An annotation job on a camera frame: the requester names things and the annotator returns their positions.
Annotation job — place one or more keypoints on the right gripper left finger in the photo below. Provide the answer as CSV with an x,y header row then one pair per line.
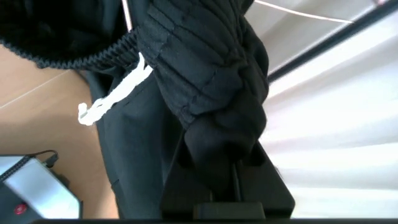
x,y
177,193

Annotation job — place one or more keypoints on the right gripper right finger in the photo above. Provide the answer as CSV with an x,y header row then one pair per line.
x,y
267,186

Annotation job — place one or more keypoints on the black shorts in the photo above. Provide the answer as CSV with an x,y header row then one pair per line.
x,y
202,62

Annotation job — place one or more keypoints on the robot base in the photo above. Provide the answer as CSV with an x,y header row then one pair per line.
x,y
40,186

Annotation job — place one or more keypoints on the black clothes rack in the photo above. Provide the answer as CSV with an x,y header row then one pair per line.
x,y
342,36

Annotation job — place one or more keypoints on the beige curtain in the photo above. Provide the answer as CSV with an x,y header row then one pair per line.
x,y
342,124

